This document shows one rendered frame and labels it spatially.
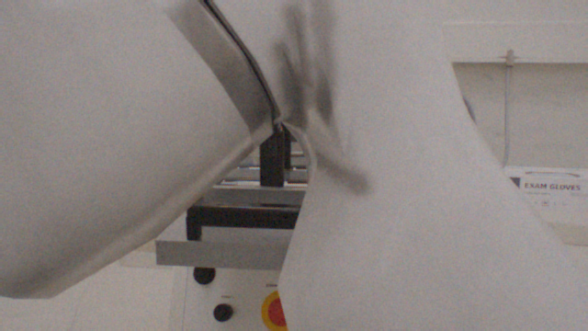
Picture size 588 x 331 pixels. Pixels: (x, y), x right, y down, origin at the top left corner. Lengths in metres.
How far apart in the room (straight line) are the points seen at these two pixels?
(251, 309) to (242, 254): 0.26
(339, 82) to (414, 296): 0.08
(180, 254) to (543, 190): 0.94
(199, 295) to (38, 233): 0.69
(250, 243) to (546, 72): 1.11
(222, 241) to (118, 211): 0.42
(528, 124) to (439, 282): 1.40
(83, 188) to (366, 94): 0.10
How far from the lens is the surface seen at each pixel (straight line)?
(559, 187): 1.38
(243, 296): 0.86
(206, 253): 0.62
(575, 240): 1.33
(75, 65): 0.18
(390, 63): 0.20
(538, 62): 1.52
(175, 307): 0.89
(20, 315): 1.03
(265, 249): 0.60
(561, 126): 1.59
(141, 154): 0.19
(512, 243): 0.21
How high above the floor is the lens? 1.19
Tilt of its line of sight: 13 degrees down
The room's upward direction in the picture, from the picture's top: straight up
